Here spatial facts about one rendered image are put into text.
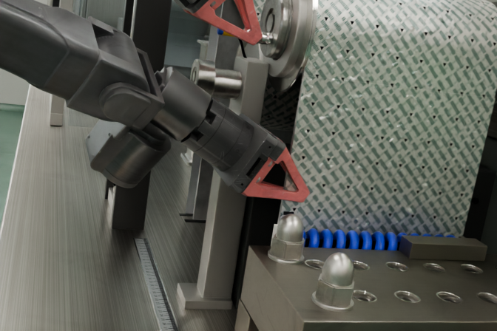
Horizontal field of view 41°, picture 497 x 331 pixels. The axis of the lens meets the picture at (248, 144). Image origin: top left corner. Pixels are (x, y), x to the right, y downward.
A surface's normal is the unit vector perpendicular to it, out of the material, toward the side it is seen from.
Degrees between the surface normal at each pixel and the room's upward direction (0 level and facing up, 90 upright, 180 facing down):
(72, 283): 0
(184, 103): 74
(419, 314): 0
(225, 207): 90
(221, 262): 90
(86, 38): 34
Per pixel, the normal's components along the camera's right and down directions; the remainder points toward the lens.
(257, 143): -0.76, -0.54
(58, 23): 0.62, -0.68
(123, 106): 0.31, 0.68
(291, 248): 0.27, 0.25
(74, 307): 0.14, -0.97
